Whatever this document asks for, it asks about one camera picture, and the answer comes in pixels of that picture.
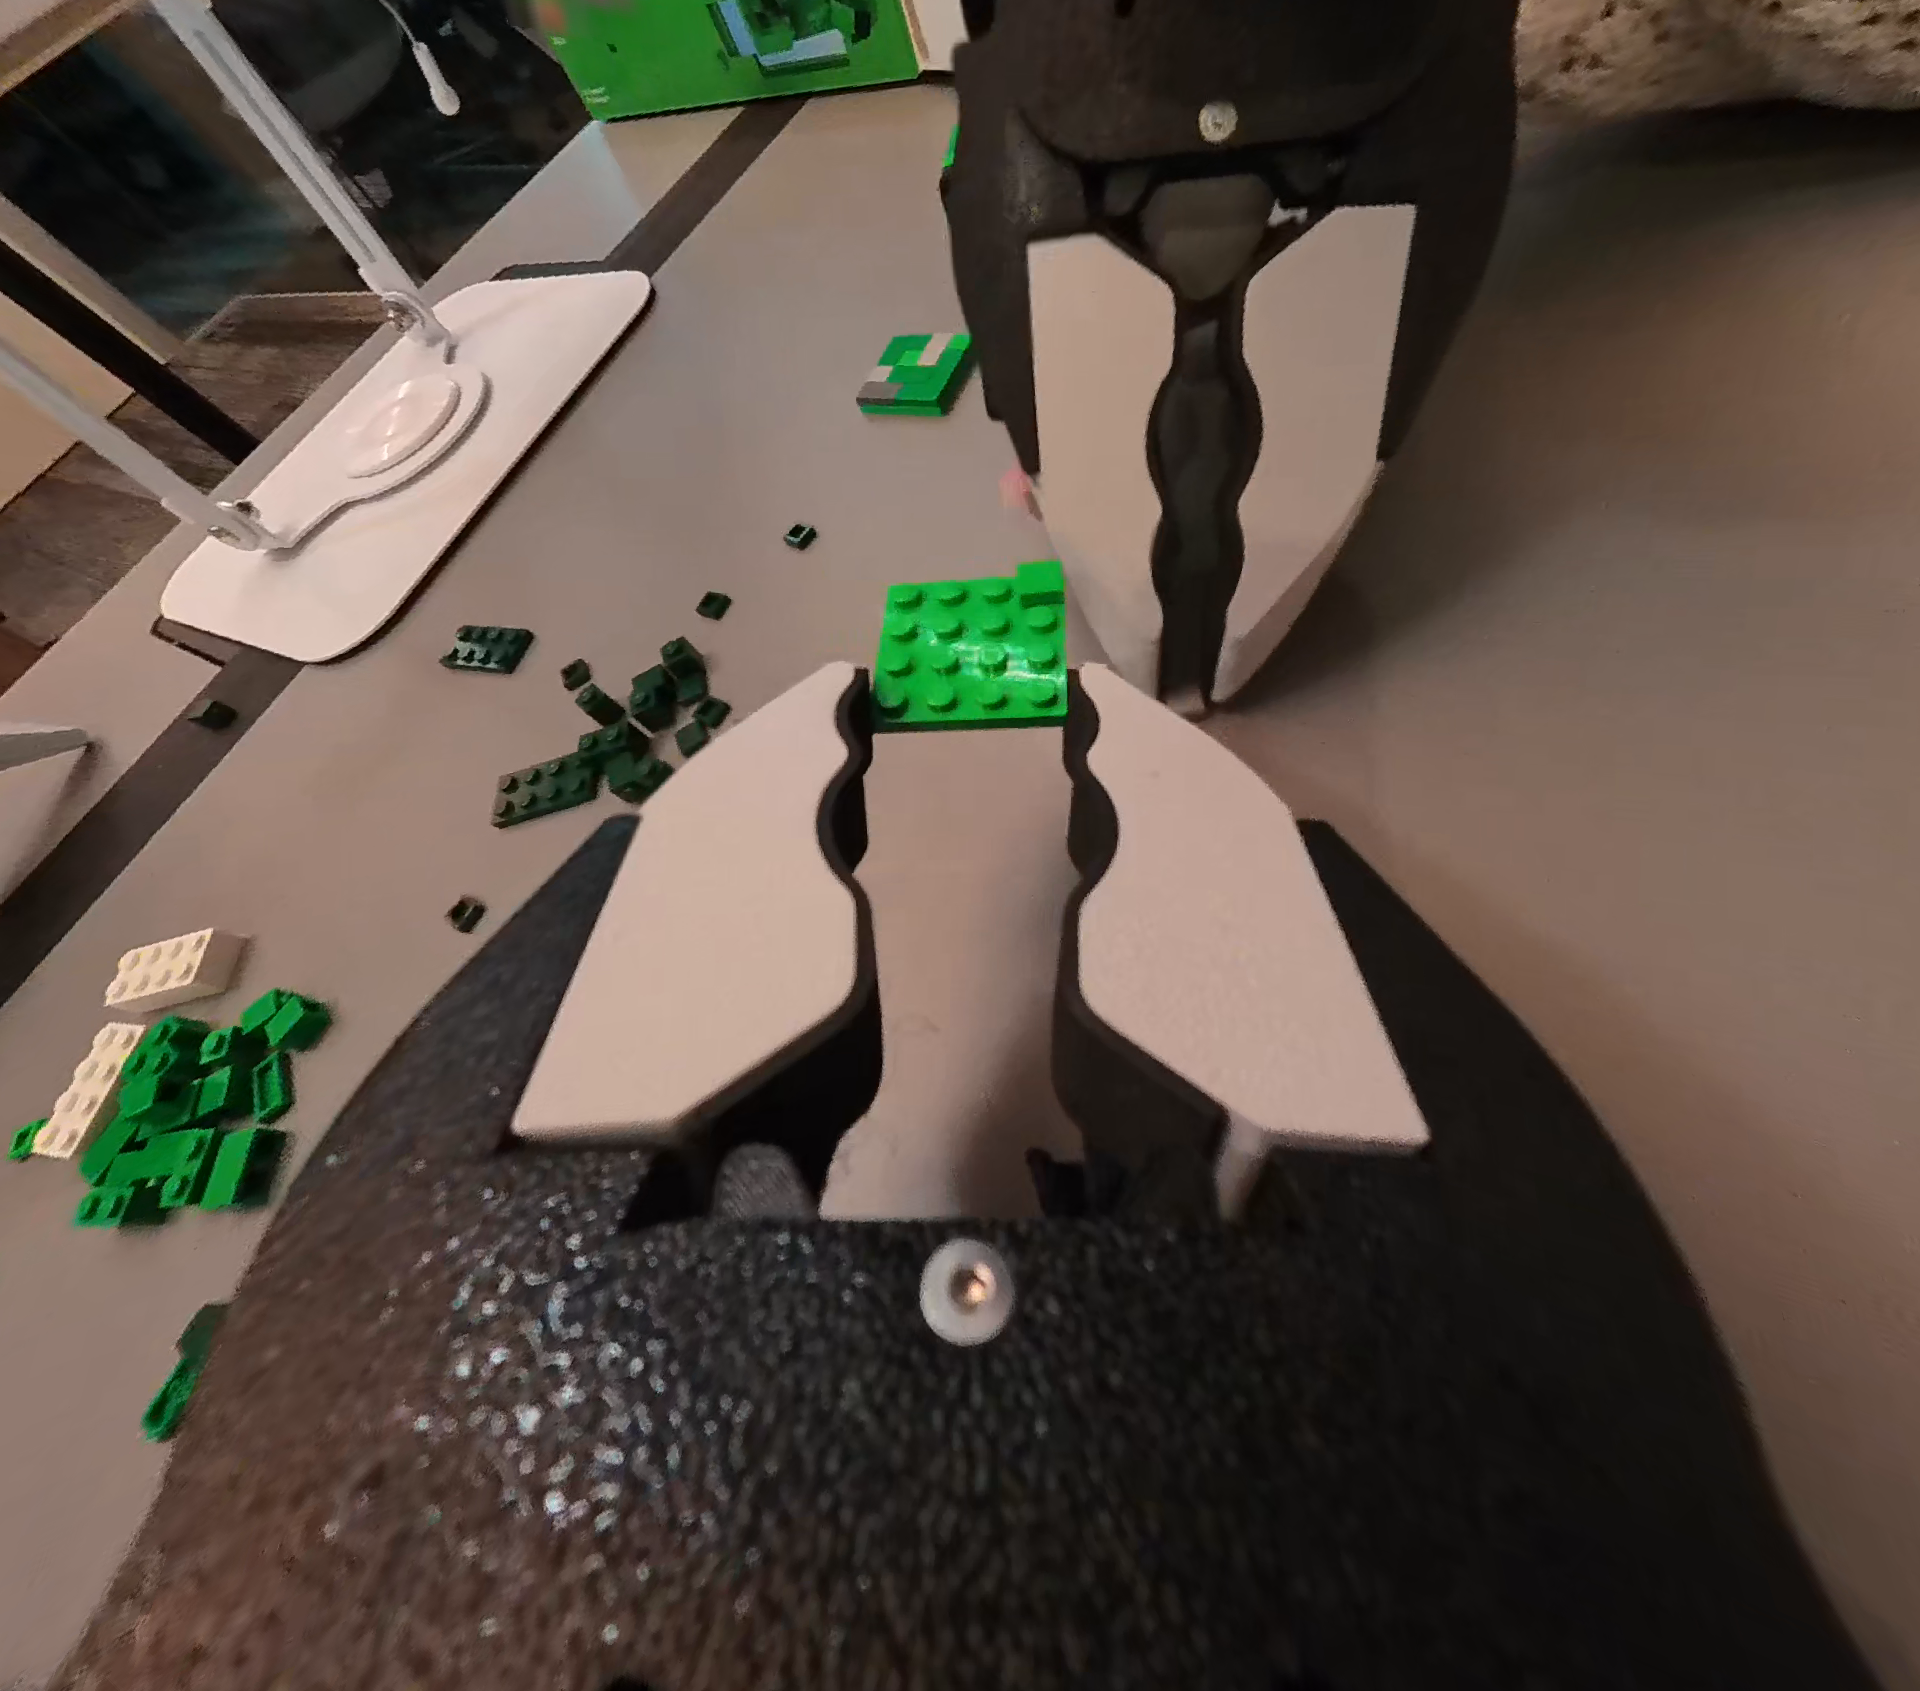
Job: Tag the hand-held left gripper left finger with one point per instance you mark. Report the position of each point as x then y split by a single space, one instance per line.
698 955

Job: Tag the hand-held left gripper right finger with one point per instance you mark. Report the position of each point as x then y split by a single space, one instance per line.
1238 955

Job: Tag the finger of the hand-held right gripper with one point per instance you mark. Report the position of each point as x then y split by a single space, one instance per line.
1328 370
1088 400

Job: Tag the small bright green lego tile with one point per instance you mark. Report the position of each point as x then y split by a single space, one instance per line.
1042 588

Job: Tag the bright green square lego plate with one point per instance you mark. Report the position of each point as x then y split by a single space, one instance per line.
960 656

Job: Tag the green grey tiled lego square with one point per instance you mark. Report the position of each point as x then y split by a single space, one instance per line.
918 370

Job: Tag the dark green lego plate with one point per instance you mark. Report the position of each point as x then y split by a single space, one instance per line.
487 650

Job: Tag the white lego brick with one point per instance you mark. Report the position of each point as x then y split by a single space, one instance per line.
85 1090
179 970

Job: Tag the pile of bright green lego pieces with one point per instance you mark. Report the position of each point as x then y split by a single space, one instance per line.
180 1108

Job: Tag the narrow bright green lego plate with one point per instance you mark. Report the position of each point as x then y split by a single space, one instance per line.
180 1374

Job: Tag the white book stand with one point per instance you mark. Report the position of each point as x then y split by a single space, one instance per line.
449 433

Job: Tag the idle black white gripper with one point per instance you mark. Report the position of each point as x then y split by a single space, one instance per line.
28 806

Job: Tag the black desk leg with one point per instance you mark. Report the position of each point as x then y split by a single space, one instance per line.
135 349

